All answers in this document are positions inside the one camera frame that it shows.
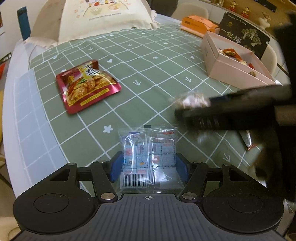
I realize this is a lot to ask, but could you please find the clear bag of small cubes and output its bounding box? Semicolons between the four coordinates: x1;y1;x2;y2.
118;126;184;193

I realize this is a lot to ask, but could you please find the round pastry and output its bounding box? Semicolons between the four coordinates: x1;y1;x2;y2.
171;91;211;109

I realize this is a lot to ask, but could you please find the beige chair right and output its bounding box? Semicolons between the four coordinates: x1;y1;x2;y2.
261;45;278;75

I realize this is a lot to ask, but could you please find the pink open gift box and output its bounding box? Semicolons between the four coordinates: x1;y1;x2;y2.
201;32;275;89

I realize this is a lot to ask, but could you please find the red foil meat snack pouch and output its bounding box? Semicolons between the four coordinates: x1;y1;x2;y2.
56;59;121;114

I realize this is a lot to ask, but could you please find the white vase figurine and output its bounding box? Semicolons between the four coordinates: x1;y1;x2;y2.
258;11;271;30

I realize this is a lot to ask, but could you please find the black plum snack bag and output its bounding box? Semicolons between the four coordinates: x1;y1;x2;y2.
219;12;270;59

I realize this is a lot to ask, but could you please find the red gold figurine right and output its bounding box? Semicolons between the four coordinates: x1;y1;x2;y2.
241;6;250;19

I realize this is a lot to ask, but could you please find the red gold figurine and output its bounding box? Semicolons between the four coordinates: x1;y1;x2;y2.
228;0;238;12
241;6;250;19

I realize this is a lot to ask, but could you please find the green grid tablecloth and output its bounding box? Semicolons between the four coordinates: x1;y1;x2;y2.
2;18;296;232

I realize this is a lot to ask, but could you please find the red gold figurine left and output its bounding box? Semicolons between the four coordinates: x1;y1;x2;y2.
228;0;238;12

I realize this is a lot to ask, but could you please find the orange cardboard box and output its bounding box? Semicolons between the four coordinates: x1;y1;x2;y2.
180;15;220;38

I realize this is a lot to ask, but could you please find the beige chair behind cover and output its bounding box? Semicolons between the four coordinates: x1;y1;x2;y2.
171;3;209;21

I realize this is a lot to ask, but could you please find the cream cartoon food cover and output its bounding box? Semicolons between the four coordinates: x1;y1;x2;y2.
26;1;160;48

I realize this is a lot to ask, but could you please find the teal bottle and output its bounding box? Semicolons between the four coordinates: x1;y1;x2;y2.
17;6;31;41

